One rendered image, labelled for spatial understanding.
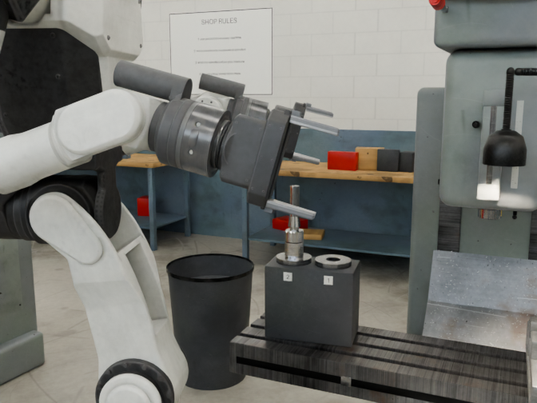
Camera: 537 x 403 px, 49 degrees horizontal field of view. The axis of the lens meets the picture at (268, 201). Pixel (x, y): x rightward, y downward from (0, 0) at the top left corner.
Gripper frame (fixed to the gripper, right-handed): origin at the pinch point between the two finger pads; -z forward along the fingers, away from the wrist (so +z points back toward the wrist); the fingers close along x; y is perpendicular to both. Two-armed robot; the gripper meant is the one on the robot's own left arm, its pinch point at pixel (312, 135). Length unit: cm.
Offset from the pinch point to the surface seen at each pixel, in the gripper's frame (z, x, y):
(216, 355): 3, -147, 143
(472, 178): -32.4, 1.5, -11.1
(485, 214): -39.4, -5.9, -6.7
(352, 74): -63, -6, 442
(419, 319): -49, -50, 32
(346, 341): -21, -46, 0
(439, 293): -49, -38, 25
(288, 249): -2.8, -30.8, 9.9
